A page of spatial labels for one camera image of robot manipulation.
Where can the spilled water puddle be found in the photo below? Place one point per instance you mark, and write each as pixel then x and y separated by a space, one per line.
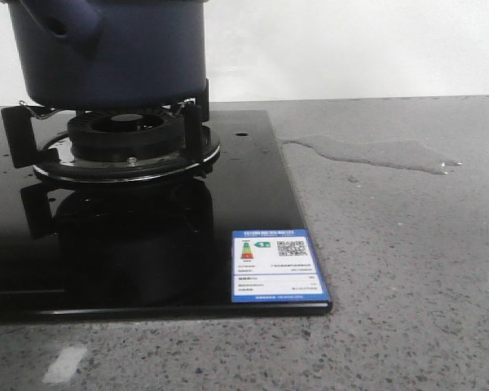
pixel 397 154

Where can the black pot support grate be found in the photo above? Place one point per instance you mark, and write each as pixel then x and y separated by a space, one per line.
pixel 55 161

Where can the dark blue cooking pot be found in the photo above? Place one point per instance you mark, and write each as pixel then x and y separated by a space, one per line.
pixel 90 55

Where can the blue energy label sticker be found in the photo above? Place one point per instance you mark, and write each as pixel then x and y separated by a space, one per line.
pixel 275 266

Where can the black burner head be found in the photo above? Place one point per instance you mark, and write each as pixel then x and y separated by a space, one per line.
pixel 116 136

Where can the black glass gas stove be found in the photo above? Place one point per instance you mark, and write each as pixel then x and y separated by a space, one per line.
pixel 155 250

